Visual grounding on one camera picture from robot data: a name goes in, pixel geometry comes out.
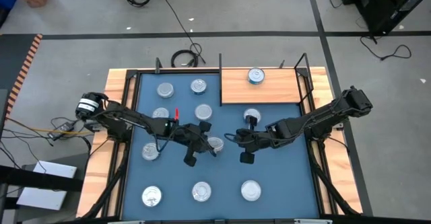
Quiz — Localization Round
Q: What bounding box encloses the black looped floor cable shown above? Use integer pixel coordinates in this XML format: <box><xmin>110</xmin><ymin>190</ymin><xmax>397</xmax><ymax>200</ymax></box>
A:
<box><xmin>359</xmin><ymin>35</ymin><xmax>412</xmax><ymax>62</ymax></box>

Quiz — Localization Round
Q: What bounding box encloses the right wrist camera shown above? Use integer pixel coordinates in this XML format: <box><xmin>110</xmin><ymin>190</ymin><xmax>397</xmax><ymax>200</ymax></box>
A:
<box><xmin>255</xmin><ymin>131</ymin><xmax>271</xmax><ymax>148</ymax></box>

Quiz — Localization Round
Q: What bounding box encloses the dark mat with striped edge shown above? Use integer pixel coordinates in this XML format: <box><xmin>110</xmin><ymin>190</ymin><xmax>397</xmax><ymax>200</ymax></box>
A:
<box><xmin>0</xmin><ymin>33</ymin><xmax>44</xmax><ymax>133</ymax></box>

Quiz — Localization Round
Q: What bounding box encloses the black power adapter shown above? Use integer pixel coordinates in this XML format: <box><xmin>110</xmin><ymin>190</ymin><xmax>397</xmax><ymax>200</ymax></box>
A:
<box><xmin>46</xmin><ymin>121</ymin><xmax>75</xmax><ymax>141</ymax></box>

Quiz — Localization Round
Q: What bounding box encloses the white table bracket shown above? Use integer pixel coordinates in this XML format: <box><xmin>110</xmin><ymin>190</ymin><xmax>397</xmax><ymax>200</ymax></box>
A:
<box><xmin>294</xmin><ymin>219</ymin><xmax>333</xmax><ymax>224</ymax></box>

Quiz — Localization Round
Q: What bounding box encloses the black metal shelf frame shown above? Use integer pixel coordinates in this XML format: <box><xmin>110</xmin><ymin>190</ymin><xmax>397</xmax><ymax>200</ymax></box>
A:
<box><xmin>218</xmin><ymin>52</ymin><xmax>316</xmax><ymax>107</ymax></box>

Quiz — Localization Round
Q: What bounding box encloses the yellow floor cable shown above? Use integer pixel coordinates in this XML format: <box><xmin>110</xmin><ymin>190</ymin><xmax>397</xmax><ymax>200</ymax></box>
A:
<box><xmin>6</xmin><ymin>117</ymin><xmax>94</xmax><ymax>136</ymax></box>

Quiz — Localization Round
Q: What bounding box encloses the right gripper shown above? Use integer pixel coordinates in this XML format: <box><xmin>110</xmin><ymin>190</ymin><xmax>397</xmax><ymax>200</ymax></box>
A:
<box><xmin>226</xmin><ymin>114</ymin><xmax>257</xmax><ymax>165</ymax></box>

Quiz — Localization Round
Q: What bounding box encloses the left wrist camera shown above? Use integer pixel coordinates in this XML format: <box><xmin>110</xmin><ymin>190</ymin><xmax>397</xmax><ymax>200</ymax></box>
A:
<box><xmin>177</xmin><ymin>128</ymin><xmax>195</xmax><ymax>146</ymax></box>

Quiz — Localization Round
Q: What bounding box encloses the wooden shelf board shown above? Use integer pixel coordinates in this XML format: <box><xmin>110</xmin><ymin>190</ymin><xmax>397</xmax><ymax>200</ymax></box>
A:
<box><xmin>221</xmin><ymin>68</ymin><xmax>301</xmax><ymax>104</ymax></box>

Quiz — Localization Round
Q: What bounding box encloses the blue fish print can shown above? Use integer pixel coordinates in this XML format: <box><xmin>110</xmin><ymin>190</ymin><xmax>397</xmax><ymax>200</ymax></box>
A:
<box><xmin>243</xmin><ymin>108</ymin><xmax>262</xmax><ymax>124</ymax></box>

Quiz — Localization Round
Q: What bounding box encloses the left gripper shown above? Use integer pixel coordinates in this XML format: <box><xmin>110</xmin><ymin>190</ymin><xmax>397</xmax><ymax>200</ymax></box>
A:
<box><xmin>183</xmin><ymin>122</ymin><xmax>218</xmax><ymax>167</ymax></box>

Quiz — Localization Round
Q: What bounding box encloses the long black floor cable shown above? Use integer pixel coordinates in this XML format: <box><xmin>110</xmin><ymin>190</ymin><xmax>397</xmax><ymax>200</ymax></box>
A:
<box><xmin>160</xmin><ymin>0</ymin><xmax>207</xmax><ymax>65</ymax></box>

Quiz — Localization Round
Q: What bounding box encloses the dark blue label tuna can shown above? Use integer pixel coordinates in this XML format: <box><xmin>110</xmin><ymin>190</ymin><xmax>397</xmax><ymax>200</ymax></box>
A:
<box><xmin>156</xmin><ymin>82</ymin><xmax>175</xmax><ymax>100</ymax></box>
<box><xmin>191</xmin><ymin>181</ymin><xmax>212</xmax><ymax>202</ymax></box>
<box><xmin>152</xmin><ymin>107</ymin><xmax>170</xmax><ymax>119</ymax></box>

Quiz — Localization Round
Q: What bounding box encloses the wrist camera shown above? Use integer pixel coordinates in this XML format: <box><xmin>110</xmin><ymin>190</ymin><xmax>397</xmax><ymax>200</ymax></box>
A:
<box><xmin>177</xmin><ymin>128</ymin><xmax>195</xmax><ymax>146</ymax></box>
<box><xmin>255</xmin><ymin>131</ymin><xmax>271</xmax><ymax>148</ymax></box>

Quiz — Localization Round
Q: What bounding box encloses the black table frame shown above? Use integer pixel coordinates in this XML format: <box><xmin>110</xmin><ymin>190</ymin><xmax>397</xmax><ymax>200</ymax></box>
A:
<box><xmin>80</xmin><ymin>57</ymin><xmax>363</xmax><ymax>224</ymax></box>

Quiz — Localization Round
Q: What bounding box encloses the black computer tower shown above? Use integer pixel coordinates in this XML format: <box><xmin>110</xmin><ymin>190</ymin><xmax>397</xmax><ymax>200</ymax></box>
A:
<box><xmin>338</xmin><ymin>0</ymin><xmax>431</xmax><ymax>36</ymax></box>

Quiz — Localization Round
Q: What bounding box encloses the blue table mat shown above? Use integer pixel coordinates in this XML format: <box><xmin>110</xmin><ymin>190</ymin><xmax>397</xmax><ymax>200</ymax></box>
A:
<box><xmin>121</xmin><ymin>72</ymin><xmax>321</xmax><ymax>221</ymax></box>

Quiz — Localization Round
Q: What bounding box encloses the black flat beam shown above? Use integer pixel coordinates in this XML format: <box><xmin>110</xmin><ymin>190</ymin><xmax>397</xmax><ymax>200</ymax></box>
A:
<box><xmin>0</xmin><ymin>165</ymin><xmax>84</xmax><ymax>193</ymax></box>

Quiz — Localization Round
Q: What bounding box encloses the silver lid tuna can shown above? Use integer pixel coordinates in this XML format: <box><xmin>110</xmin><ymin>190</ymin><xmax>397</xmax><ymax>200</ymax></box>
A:
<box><xmin>141</xmin><ymin>142</ymin><xmax>160</xmax><ymax>161</ymax></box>

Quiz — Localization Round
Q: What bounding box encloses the teal yellowfin tuna can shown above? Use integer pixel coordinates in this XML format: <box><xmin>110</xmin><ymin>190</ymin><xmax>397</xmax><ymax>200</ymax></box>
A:
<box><xmin>247</xmin><ymin>67</ymin><xmax>266</xmax><ymax>85</ymax></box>
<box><xmin>190</xmin><ymin>78</ymin><xmax>207</xmax><ymax>96</ymax></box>

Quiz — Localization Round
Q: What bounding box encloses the white panel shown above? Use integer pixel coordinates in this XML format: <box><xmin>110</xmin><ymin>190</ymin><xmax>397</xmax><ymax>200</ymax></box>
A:
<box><xmin>15</xmin><ymin>159</ymin><xmax>78</xmax><ymax>211</ymax></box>

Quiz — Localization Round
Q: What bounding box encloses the coiled black cable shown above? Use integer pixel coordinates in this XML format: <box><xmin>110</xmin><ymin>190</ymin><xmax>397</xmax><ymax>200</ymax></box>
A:
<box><xmin>170</xmin><ymin>48</ymin><xmax>199</xmax><ymax>69</ymax></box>

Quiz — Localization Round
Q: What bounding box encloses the green label tuna can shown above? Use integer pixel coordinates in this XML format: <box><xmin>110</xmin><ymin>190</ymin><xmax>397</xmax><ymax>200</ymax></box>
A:
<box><xmin>207</xmin><ymin>136</ymin><xmax>225</xmax><ymax>153</ymax></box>
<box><xmin>194</xmin><ymin>103</ymin><xmax>213</xmax><ymax>122</ymax></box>
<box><xmin>141</xmin><ymin>186</ymin><xmax>163</xmax><ymax>208</ymax></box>
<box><xmin>240</xmin><ymin>180</ymin><xmax>262</xmax><ymax>202</ymax></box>

